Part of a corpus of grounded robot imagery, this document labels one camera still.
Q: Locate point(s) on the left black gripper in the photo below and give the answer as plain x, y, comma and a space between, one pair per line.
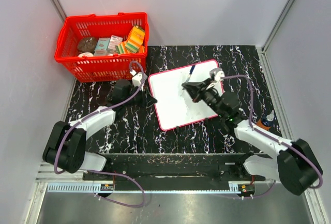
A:
147, 100

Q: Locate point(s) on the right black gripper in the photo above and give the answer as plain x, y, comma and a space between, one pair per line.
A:
197, 90

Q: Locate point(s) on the blue capped whiteboard marker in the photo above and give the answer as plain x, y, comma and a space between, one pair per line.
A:
187, 78

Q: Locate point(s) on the pink framed whiteboard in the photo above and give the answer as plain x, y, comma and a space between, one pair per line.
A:
174, 107

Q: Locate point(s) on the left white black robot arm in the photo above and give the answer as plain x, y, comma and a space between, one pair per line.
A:
66, 146

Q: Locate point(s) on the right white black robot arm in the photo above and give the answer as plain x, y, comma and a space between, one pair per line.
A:
292, 163

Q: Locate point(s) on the green yellow sponge pack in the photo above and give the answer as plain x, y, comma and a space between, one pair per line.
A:
122, 49

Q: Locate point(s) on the orange yellow sponge pack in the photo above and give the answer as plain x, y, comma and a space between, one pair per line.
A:
135, 37

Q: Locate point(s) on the pink white snack box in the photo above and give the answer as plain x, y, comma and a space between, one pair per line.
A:
113, 43

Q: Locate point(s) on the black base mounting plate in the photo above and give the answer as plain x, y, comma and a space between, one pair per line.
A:
179, 172

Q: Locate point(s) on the red plastic shopping basket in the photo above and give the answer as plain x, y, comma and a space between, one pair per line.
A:
100, 68

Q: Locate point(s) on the light blue snack box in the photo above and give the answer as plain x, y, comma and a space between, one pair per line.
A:
101, 47

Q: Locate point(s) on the white round lid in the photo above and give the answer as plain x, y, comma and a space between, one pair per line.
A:
86, 54

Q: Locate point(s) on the orange spray bottle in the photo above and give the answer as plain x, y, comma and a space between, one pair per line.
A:
267, 121

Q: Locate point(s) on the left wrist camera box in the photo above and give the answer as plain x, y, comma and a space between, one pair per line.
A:
137, 78

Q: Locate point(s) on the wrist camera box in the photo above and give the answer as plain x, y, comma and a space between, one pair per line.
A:
216, 74
137, 78

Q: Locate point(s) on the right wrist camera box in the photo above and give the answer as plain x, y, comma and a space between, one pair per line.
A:
216, 74

